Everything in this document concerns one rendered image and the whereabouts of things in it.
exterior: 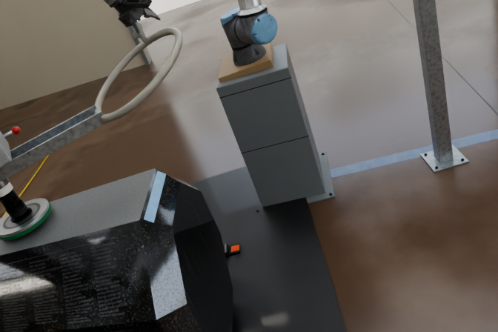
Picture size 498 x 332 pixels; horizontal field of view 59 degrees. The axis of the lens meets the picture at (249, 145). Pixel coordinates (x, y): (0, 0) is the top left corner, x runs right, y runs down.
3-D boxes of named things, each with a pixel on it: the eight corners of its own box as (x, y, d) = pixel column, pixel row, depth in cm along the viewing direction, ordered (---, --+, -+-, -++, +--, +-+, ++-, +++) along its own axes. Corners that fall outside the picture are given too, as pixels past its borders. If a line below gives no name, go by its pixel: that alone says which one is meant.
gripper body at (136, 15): (135, 17, 194) (114, -4, 187) (147, 10, 189) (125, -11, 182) (127, 29, 190) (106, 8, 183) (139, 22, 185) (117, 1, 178)
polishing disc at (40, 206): (52, 193, 185) (51, 191, 185) (44, 222, 167) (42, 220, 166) (4, 213, 184) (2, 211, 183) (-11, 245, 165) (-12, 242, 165)
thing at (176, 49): (115, 137, 160) (109, 132, 158) (87, 107, 200) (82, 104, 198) (202, 35, 165) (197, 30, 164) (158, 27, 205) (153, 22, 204)
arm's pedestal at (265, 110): (256, 170, 315) (215, 61, 275) (326, 153, 306) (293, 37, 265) (255, 216, 273) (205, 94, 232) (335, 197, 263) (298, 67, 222)
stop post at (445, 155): (469, 162, 251) (451, -32, 200) (434, 173, 253) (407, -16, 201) (452, 145, 269) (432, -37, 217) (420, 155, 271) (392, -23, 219)
